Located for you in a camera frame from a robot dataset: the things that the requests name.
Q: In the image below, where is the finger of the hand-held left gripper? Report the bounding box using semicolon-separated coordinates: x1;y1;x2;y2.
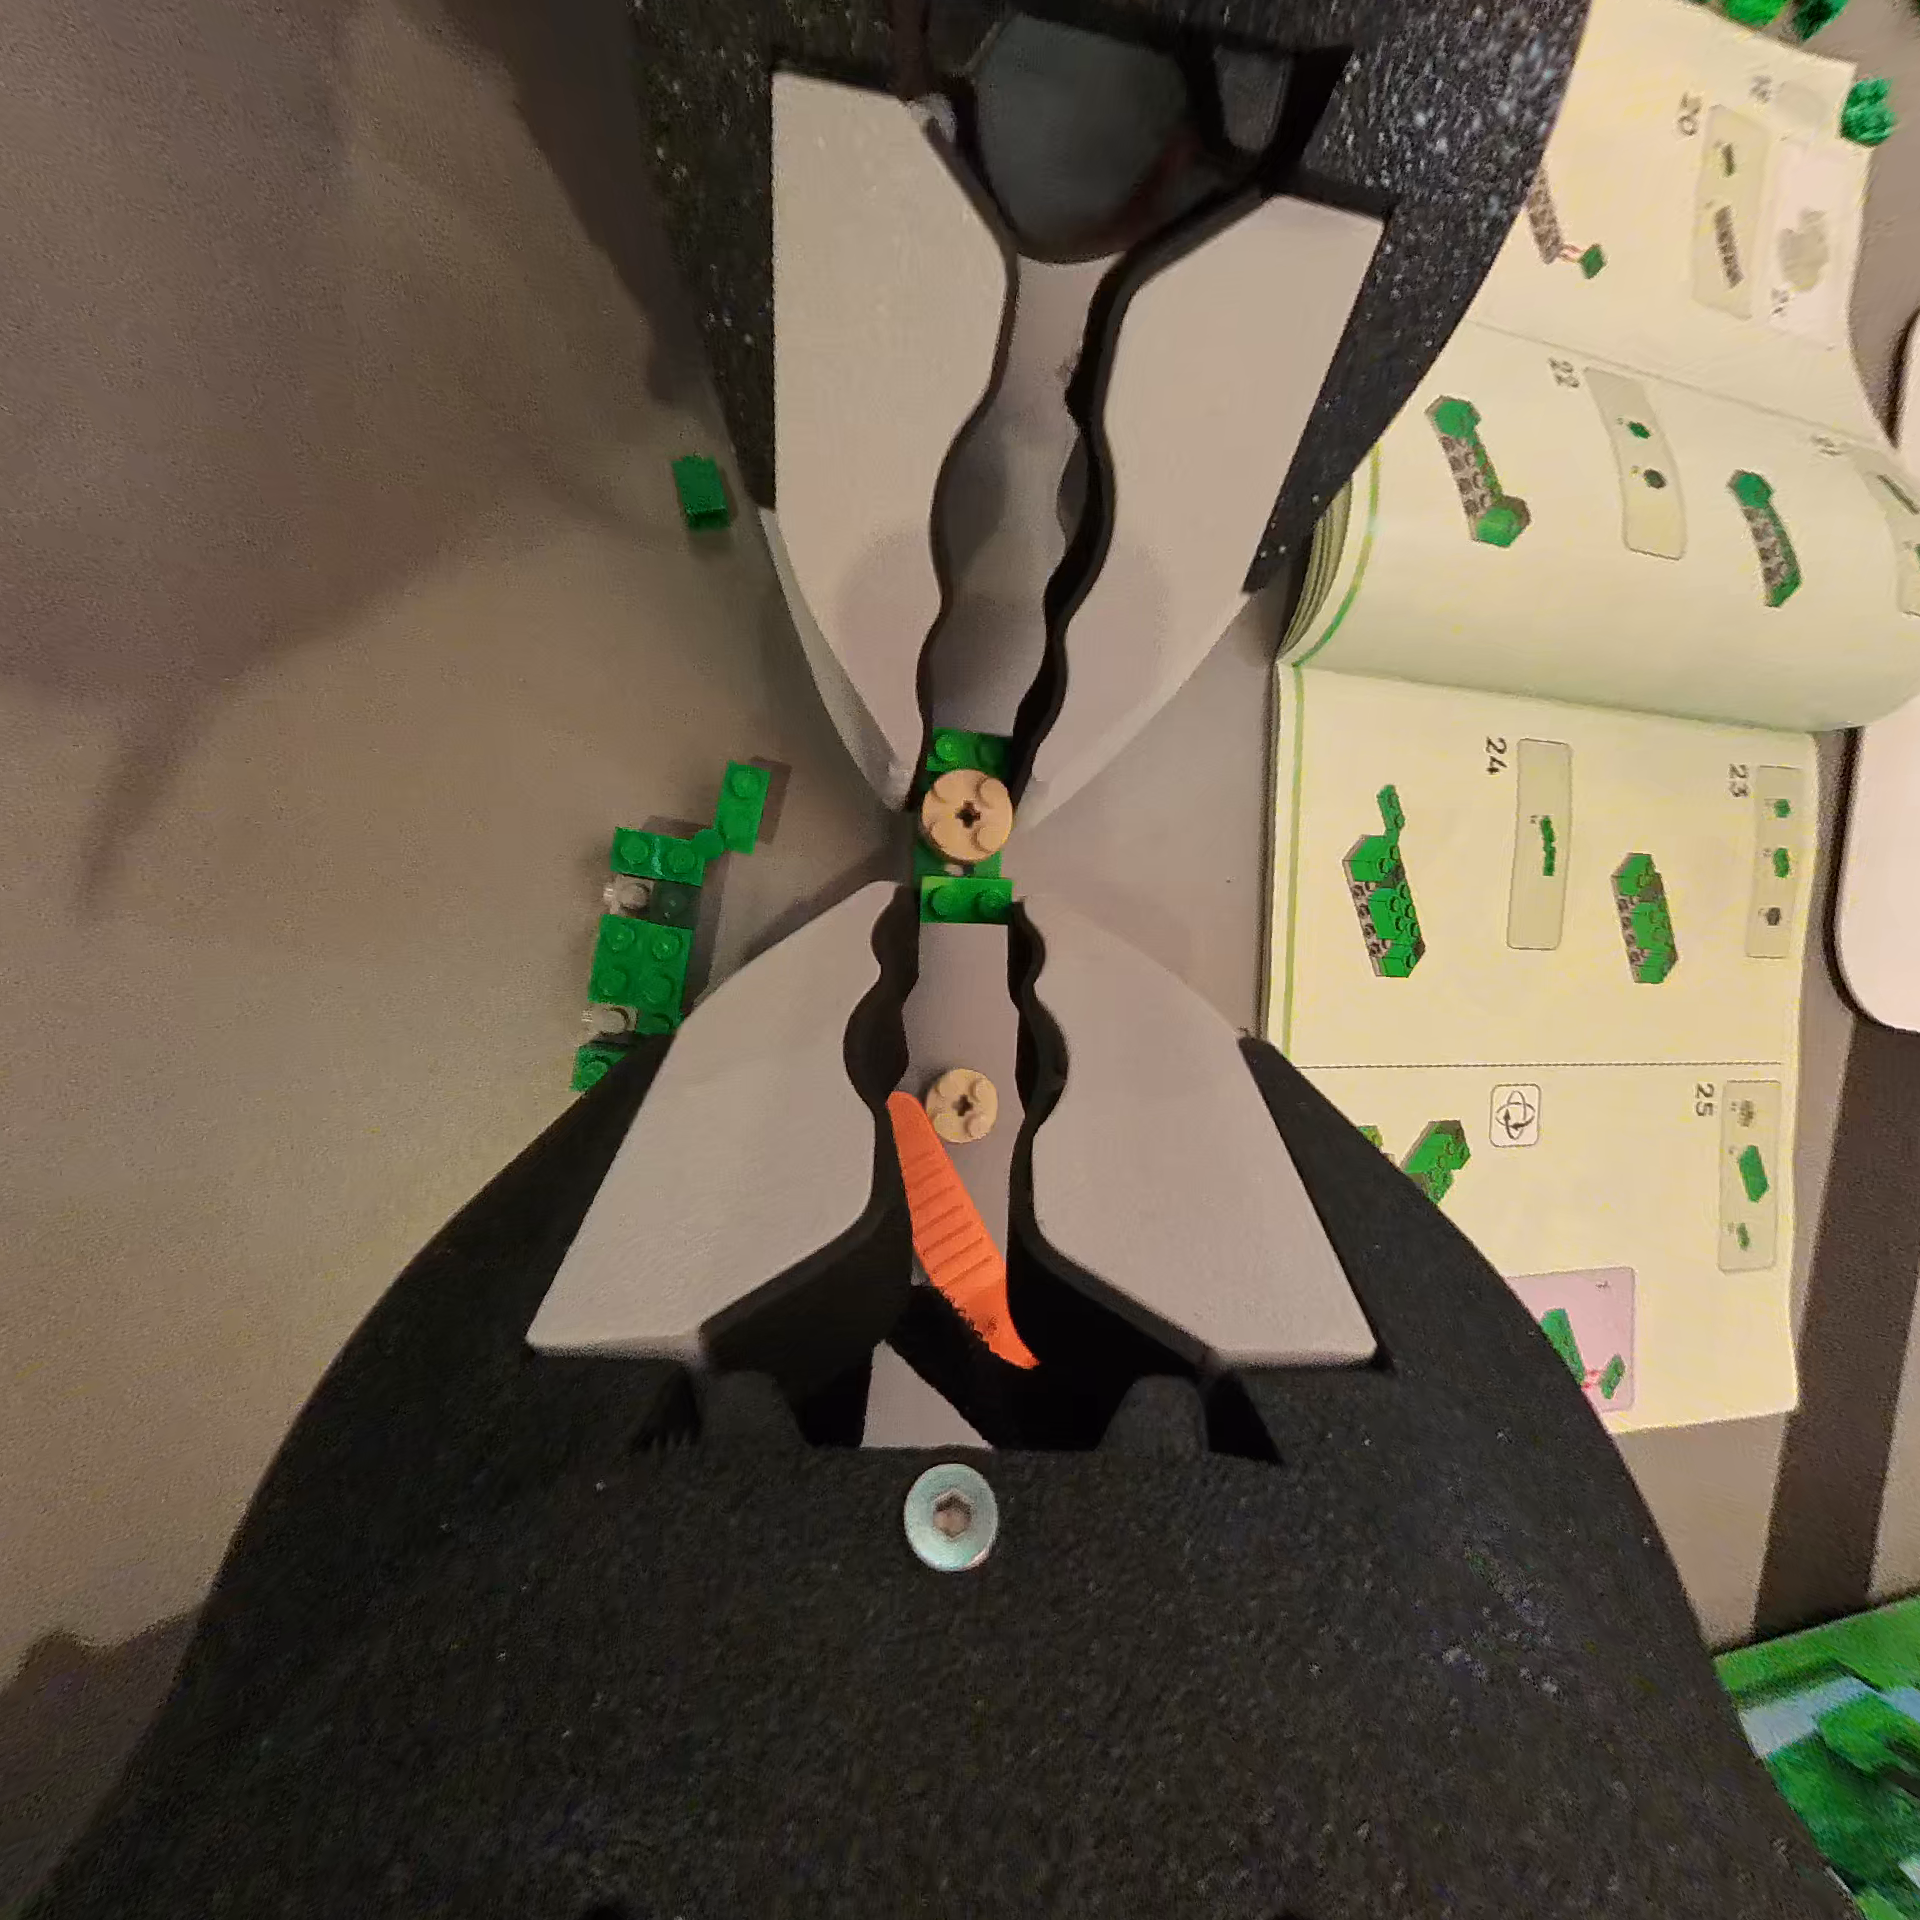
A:
753;68;1036;819
1028;190;1385;825

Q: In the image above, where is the green cardboard box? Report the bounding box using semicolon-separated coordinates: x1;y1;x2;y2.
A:
1710;1619;1920;1920

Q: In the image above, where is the pile of green bricks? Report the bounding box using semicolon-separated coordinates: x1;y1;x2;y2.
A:
1710;0;1908;146

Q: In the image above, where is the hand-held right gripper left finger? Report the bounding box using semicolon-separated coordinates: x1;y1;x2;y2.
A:
527;882;922;1447

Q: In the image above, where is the white desk stand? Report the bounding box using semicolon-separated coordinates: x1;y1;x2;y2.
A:
1835;312;1920;1038

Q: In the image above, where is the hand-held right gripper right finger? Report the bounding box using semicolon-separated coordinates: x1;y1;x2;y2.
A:
1006;893;1385;1444

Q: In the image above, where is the green brick assembly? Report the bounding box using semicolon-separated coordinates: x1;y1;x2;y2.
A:
568;757;788;1098

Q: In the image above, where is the brick instruction booklet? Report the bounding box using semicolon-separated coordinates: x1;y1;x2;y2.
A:
1266;0;1920;1436

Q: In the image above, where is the orange brick separator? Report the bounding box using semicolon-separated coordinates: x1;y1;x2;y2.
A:
887;1088;1040;1373

